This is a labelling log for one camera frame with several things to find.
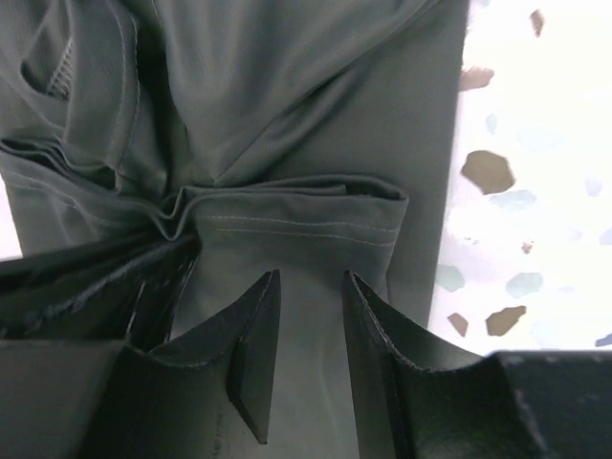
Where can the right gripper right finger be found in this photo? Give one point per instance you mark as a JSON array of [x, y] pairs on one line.
[[416, 395]]

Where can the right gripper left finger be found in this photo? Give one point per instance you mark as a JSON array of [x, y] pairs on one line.
[[204, 394]]

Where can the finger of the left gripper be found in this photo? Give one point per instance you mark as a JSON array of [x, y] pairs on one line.
[[124, 288]]

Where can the dark grey t shirt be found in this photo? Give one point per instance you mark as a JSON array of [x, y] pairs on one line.
[[308, 137]]

